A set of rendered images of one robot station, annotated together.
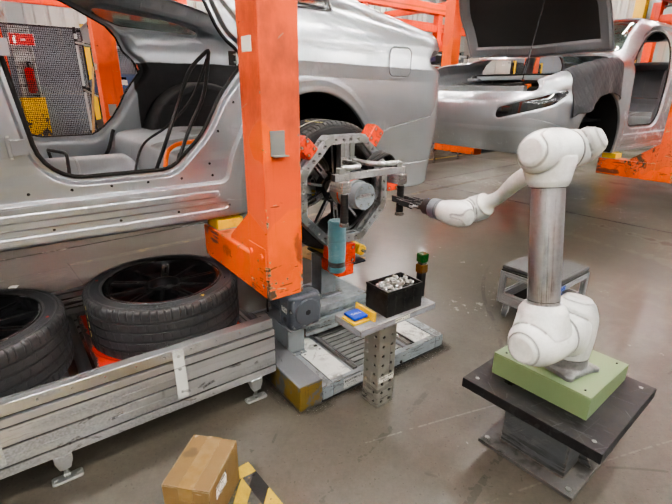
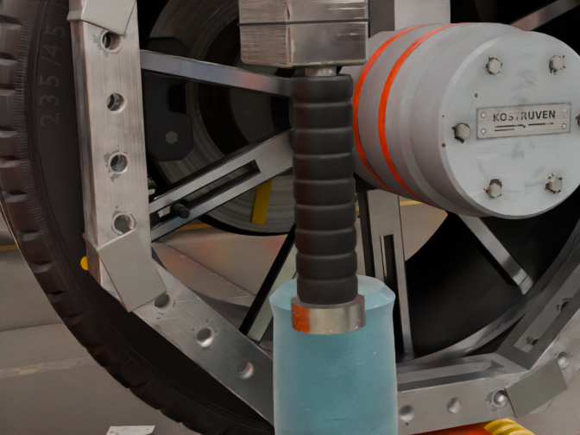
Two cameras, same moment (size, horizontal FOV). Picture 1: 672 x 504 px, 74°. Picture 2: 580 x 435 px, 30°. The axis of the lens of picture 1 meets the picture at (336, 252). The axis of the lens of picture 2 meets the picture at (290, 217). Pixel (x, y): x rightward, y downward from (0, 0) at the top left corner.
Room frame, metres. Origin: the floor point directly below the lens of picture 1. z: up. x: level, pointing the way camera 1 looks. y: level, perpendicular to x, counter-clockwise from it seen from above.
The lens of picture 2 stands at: (1.32, -0.20, 0.93)
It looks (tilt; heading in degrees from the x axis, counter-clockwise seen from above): 10 degrees down; 17
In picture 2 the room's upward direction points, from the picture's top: 2 degrees counter-clockwise
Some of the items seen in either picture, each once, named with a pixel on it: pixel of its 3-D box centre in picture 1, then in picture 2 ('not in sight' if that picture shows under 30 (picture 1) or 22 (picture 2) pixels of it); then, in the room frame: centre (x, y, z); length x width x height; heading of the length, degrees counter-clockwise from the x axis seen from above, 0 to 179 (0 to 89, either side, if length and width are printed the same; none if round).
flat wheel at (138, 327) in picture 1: (166, 301); not in sight; (1.87, 0.79, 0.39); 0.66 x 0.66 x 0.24
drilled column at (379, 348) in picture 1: (379, 358); not in sight; (1.68, -0.20, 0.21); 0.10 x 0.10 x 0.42; 37
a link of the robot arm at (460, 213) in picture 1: (458, 213); not in sight; (1.85, -0.52, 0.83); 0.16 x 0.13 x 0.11; 37
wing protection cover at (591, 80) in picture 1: (589, 86); not in sight; (4.29, -2.27, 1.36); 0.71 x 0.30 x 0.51; 127
